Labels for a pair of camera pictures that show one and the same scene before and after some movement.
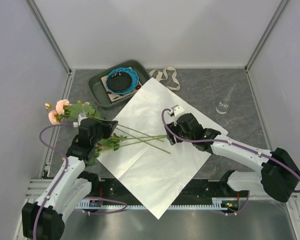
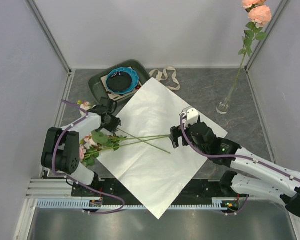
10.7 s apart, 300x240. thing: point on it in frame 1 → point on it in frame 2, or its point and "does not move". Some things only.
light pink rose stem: (116, 146) → (85, 107)
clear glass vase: (222, 107) does not move
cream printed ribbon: (159, 75) does not move
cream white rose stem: (111, 142) → (136, 138)
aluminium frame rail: (38, 17) does not move
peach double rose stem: (62, 109) → (260, 17)
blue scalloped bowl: (122, 80) does not move
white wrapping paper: (157, 172) does not move
